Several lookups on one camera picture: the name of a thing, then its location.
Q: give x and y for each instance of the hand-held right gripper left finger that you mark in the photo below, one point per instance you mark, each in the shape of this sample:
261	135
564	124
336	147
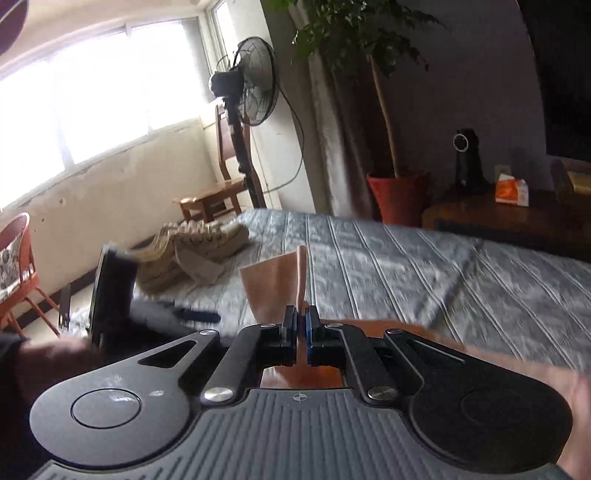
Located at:
290	325

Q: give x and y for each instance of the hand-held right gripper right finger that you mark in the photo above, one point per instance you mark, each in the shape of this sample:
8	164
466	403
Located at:
312	325

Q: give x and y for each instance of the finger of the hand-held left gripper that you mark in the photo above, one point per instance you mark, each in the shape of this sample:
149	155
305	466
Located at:
198	317

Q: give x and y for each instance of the pink garment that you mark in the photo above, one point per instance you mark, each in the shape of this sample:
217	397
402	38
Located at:
270	286

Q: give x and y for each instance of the person's left forearm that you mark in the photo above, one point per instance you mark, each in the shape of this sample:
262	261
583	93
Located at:
9	397

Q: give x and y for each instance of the person's left hand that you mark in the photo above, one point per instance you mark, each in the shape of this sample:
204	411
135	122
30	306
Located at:
55	364

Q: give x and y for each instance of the beige garment on table edge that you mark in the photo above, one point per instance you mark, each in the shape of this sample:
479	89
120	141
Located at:
159	267

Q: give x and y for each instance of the beige sneaker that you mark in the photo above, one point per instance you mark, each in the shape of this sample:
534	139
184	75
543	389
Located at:
212	240

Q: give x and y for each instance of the red chair patterned cushion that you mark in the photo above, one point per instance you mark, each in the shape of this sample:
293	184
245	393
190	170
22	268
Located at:
23	277

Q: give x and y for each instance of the silver quilted blanket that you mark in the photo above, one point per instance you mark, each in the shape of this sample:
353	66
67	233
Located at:
415	277

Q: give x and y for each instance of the brown wooden chair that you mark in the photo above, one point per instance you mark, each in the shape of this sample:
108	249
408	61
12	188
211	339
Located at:
217	194

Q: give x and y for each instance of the green potted tree red pot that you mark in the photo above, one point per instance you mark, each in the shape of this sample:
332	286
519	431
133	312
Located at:
397	196

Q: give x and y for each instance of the grey curtain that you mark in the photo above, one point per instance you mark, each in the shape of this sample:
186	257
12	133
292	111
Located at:
332	138

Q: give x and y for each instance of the dark wooden television cabinet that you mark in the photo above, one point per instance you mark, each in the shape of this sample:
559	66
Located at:
498	221

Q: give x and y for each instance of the black kettle-shaped appliance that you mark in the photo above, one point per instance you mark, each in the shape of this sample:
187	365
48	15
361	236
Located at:
468	166

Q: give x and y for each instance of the orange tissue pack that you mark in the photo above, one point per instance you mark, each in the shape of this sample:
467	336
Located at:
510	191

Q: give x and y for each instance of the black standing fan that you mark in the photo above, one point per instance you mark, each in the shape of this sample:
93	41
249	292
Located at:
251	78

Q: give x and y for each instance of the light wooden television riser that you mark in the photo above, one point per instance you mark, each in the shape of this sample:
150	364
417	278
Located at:
575	182

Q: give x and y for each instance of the black television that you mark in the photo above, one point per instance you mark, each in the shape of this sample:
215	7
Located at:
563	69

